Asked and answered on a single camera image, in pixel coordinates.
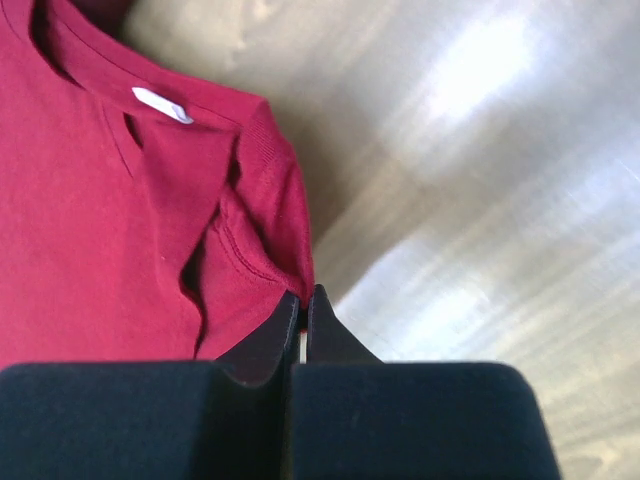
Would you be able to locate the red t shirt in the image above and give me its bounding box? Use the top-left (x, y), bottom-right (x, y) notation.
top-left (1, 1), bottom-right (315, 366)

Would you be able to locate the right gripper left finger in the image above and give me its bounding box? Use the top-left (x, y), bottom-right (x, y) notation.
top-left (1, 294), bottom-right (299, 479)

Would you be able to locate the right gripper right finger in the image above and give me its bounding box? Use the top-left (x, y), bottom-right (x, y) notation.
top-left (291, 286), bottom-right (561, 479)

